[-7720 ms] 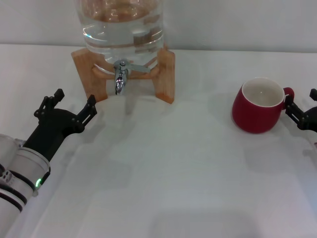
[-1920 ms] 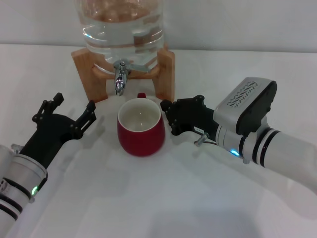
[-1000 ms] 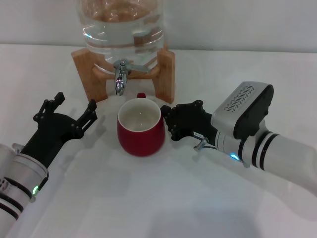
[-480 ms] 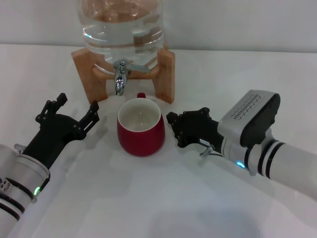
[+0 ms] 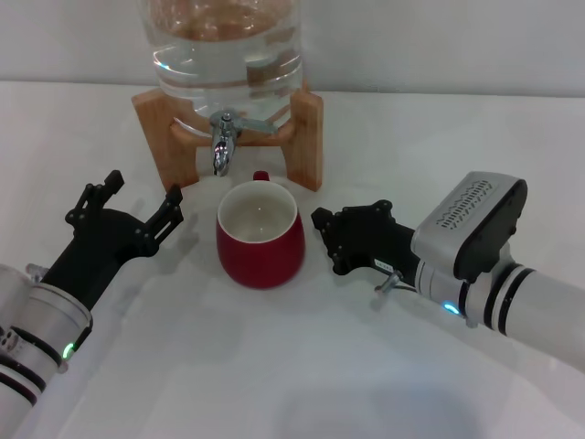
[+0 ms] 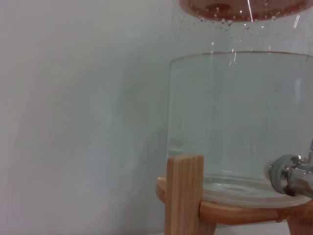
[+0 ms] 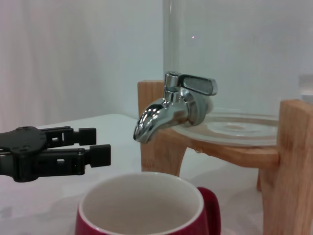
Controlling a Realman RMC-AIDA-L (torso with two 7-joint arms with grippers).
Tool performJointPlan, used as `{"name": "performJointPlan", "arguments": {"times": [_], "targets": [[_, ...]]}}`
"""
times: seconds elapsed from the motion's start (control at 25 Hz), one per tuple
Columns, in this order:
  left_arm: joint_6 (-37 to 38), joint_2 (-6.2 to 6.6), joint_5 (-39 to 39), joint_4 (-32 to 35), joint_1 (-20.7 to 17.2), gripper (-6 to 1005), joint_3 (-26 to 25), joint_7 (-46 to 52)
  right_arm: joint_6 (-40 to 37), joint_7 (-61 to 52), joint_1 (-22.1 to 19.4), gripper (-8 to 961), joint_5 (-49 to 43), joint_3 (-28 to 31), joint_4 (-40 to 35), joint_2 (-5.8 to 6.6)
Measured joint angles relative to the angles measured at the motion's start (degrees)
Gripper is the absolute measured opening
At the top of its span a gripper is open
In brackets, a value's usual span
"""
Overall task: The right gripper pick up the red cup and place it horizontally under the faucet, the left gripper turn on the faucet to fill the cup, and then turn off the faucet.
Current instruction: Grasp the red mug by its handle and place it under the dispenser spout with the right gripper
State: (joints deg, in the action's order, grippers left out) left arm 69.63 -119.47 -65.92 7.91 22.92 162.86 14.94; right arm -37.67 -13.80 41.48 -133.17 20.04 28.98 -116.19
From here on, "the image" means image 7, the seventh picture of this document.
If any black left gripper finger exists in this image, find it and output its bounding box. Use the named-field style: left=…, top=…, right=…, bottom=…
left=14, top=144, right=112, bottom=183
left=40, top=126, right=97, bottom=149

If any wooden dispenser stand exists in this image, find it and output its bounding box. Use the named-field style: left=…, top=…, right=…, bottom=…
left=137, top=79, right=313, bottom=235

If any red cup with white inside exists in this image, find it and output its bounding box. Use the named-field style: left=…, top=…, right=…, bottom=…
left=74, top=171, right=223, bottom=235

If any chrome faucet with lever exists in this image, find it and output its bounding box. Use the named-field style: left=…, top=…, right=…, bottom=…
left=133, top=70, right=218, bottom=144

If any clear glass water dispenser jar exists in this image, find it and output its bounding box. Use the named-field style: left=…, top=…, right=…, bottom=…
left=162, top=0, right=313, bottom=147

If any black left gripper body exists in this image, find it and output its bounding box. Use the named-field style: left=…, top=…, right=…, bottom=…
left=0, top=126, right=47, bottom=177

